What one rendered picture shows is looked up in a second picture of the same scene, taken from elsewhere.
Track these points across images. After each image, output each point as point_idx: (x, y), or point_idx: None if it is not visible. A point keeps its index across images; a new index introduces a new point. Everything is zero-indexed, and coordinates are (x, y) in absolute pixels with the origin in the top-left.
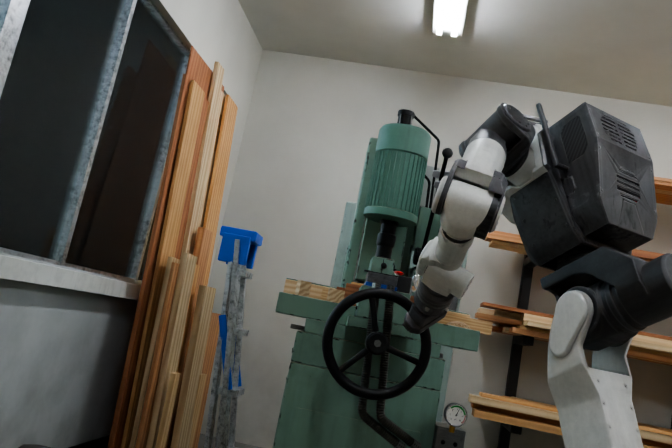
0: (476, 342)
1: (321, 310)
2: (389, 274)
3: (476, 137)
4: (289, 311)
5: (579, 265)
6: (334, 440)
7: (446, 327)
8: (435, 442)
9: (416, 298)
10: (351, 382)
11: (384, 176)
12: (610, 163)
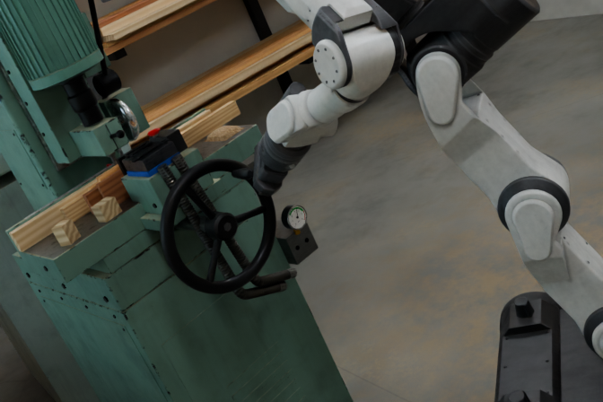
0: (260, 137)
1: (110, 237)
2: (149, 142)
3: None
4: (81, 269)
5: (417, 27)
6: (214, 335)
7: (229, 146)
8: (292, 253)
9: (274, 163)
10: (228, 282)
11: (36, 29)
12: None
